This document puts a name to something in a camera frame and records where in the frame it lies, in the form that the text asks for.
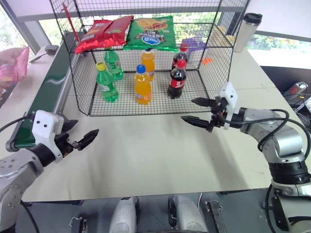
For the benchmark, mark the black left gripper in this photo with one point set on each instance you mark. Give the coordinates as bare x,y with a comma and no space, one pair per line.
64,143

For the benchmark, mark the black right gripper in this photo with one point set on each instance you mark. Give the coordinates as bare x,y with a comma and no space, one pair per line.
218,114

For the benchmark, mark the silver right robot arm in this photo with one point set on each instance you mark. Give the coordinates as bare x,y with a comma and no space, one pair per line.
284,138

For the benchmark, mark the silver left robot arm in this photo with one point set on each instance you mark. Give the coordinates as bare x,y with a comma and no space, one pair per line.
14,174

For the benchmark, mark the green conveyor belt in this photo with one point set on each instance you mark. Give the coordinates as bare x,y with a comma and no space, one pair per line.
48,85

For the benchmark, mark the cola bottle red cap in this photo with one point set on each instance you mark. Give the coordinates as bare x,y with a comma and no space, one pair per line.
177,81
179,57

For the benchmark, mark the small orange object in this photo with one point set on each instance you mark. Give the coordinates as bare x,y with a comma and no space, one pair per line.
206,61

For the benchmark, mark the green soda bottle yellow cap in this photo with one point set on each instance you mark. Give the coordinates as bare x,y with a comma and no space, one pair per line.
107,86

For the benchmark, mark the orange soda bottle blue cap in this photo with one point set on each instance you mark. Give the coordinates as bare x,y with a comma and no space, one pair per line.
143,87
148,61

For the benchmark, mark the purple plastic object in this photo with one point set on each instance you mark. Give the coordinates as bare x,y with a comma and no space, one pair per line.
193,46

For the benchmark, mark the grey power adapter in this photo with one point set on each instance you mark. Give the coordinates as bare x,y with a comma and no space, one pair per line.
51,49

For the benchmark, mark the white tumbler black lid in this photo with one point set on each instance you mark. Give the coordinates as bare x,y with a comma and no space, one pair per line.
246,34

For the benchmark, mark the pink snack bag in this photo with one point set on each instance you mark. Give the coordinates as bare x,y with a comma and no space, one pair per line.
14,64

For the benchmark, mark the green chip bag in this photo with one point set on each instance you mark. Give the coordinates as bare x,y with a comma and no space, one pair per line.
151,32

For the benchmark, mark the grey rounded robot leg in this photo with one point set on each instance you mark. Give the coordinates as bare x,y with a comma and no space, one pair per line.
122,216
188,214

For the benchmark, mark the red chip bag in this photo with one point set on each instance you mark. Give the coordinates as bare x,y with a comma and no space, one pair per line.
91,36
116,30

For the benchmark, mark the red and black device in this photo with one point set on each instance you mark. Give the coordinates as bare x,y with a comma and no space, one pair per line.
295,89

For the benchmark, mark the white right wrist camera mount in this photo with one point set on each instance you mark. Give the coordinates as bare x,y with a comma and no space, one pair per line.
229,95

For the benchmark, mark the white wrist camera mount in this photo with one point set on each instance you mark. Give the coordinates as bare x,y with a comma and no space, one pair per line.
45,123
229,95

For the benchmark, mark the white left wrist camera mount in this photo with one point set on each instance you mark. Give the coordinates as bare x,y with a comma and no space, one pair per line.
45,123

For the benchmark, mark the black metal bracket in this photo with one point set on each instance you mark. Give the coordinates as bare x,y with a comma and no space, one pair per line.
217,216

